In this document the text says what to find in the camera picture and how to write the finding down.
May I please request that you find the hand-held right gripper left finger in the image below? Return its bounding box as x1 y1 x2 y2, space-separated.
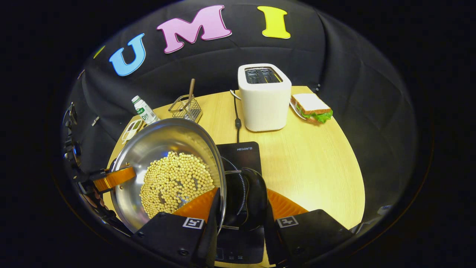
132 187 222 268

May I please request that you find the toaster power cable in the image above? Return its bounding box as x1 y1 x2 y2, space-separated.
229 89 242 144

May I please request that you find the black induction cooktop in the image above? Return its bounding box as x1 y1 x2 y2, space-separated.
213 141 266 265

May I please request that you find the wire mesh basket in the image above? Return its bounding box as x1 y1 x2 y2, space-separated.
168 94 204 124

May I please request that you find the stainless steel pot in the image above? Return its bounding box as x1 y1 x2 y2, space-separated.
110 118 268 233

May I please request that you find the wooden stick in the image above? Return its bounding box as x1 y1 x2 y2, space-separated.
185 78 196 112

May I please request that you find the white bottle with green label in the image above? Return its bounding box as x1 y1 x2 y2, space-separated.
131 95 161 125

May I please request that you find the sandwich with lettuce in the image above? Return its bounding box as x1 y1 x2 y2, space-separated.
291 93 334 124

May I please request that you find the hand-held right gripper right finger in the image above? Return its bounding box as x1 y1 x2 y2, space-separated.
263 188 354 267

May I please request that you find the white compartment sauce dish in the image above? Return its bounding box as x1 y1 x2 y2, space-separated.
122 118 146 144

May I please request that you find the black backdrop cloth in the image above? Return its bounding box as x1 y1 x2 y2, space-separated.
61 0 419 224

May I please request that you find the small white plate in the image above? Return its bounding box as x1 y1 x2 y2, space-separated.
289 100 309 121

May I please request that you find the white toaster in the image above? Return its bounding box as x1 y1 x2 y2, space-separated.
238 63 292 132

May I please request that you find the pile of soybeans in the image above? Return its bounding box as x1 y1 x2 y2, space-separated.
140 151 216 219

